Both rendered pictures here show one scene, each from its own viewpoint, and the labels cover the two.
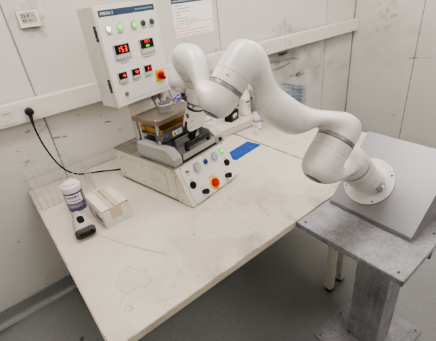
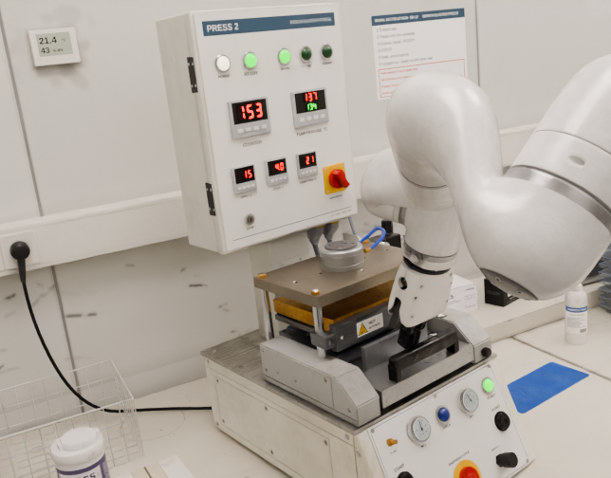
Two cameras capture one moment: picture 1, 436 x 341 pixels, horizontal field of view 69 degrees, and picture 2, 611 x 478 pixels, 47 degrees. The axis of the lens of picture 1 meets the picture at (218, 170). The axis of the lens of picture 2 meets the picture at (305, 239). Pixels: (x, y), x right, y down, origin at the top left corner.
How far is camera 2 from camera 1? 0.29 m
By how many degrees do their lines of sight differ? 17
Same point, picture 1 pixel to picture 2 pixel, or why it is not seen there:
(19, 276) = not seen: outside the picture
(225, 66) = (568, 133)
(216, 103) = (538, 248)
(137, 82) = (278, 192)
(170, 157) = (348, 395)
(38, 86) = (52, 195)
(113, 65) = (224, 150)
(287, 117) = not seen: outside the picture
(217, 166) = (476, 432)
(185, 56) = (432, 105)
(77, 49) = (150, 117)
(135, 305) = not seen: outside the picture
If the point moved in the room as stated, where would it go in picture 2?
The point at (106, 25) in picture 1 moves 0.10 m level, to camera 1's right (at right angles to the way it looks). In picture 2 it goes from (219, 54) to (277, 47)
